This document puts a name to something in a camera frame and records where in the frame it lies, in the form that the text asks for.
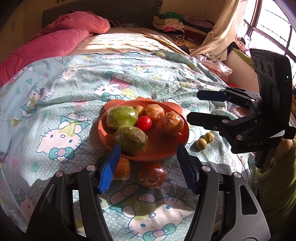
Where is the white wardrobe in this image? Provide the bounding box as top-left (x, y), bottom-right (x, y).
top-left (1, 1), bottom-right (25, 62)

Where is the pink floral cloth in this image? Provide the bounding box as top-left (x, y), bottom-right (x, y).
top-left (195, 55), bottom-right (233, 83)

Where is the small tan longan fruit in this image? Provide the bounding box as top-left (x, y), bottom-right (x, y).
top-left (133, 105), bottom-right (145, 117)
top-left (203, 132), bottom-right (214, 144)
top-left (195, 138), bottom-right (208, 151)

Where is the black camera box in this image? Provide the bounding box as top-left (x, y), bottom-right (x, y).
top-left (250, 48), bottom-right (295, 139)

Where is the large orange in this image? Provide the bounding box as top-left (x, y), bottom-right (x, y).
top-left (112, 157), bottom-right (130, 181)

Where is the red tomato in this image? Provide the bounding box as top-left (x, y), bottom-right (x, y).
top-left (135, 115), bottom-right (152, 132)

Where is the cream curtain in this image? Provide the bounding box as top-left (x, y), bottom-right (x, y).
top-left (189, 0), bottom-right (247, 61)

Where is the red plastic bag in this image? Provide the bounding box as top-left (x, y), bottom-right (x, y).
top-left (228, 83), bottom-right (237, 88)

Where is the window with dark frame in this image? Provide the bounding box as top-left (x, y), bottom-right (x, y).
top-left (236, 1), bottom-right (295, 82)

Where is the pile of folded clothes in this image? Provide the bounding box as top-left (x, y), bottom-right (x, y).
top-left (152, 11), bottom-right (214, 54)

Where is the beige bed sheet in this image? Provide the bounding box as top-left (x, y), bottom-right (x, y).
top-left (71, 27), bottom-right (189, 56)

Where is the green fruit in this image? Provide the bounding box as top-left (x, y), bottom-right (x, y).
top-left (114, 125), bottom-right (148, 156)
top-left (106, 105), bottom-right (138, 130)

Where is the pink duvet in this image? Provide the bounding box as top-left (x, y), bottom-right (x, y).
top-left (1, 11), bottom-right (110, 86)

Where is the dark headboard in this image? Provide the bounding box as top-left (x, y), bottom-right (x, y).
top-left (42, 0), bottom-right (163, 28)

